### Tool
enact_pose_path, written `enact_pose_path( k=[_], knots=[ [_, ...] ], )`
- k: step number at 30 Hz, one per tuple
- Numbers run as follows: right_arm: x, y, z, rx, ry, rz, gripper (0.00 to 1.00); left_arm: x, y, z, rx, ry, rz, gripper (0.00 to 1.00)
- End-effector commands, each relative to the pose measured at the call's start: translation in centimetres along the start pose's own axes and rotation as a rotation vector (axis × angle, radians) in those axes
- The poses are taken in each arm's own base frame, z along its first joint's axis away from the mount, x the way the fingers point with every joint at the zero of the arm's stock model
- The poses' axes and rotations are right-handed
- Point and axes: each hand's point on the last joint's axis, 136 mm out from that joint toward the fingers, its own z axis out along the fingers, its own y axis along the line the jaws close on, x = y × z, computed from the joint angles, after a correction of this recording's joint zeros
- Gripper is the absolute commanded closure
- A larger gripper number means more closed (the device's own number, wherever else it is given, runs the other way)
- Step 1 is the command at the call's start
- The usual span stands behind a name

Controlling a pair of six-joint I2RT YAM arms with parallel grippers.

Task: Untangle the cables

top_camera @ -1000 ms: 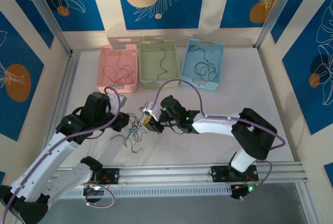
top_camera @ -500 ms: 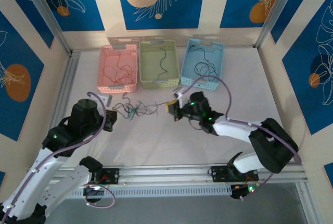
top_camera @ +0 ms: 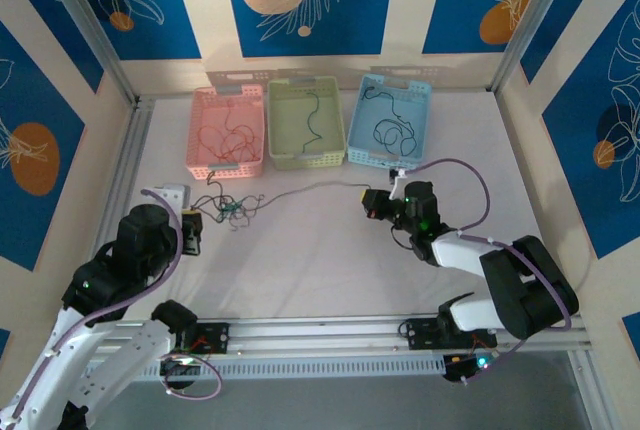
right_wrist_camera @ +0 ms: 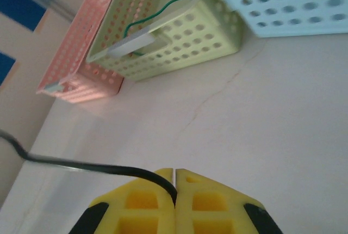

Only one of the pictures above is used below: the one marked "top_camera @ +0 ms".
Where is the green plastic basket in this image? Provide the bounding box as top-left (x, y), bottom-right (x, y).
top-left (267, 76), bottom-right (347, 171)

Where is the thin orange cable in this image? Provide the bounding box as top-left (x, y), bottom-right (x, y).
top-left (197, 94), bottom-right (262, 164)

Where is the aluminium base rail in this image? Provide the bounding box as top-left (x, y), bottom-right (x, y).
top-left (99, 313), bottom-right (587, 357)

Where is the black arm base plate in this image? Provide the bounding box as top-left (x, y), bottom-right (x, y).
top-left (192, 322), bottom-right (231, 355)
top-left (399, 317), bottom-right (442, 351)

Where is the thin grey cable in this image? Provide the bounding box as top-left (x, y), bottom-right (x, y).
top-left (227, 181), bottom-right (371, 231)

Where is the blue plastic basket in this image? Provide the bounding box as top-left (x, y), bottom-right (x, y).
top-left (346, 73), bottom-right (432, 169)

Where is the slotted grey cable duct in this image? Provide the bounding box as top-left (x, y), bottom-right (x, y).
top-left (134, 354), bottom-right (447, 382)

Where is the cable pile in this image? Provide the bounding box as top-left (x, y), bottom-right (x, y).
top-left (192, 169), bottom-right (236, 224)

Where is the thin red cable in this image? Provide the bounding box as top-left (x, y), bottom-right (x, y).
top-left (198, 124), bottom-right (251, 164)

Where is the black electronics box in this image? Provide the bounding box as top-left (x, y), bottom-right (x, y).
top-left (158, 353), bottom-right (207, 392)
top-left (442, 351), bottom-right (497, 385)

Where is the pink plastic basket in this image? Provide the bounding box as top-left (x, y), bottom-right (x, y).
top-left (185, 84), bottom-right (265, 180)

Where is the aluminium side rail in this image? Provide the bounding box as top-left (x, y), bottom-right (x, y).
top-left (97, 94), bottom-right (157, 251)
top-left (567, 319), bottom-right (606, 430)

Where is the thin black cable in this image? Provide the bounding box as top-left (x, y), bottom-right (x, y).
top-left (214, 193), bottom-right (266, 231)
top-left (360, 83), bottom-right (420, 159)

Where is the aluminium frame post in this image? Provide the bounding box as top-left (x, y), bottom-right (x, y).
top-left (37, 0), bottom-right (141, 107)
top-left (488, 0), bottom-right (587, 96)

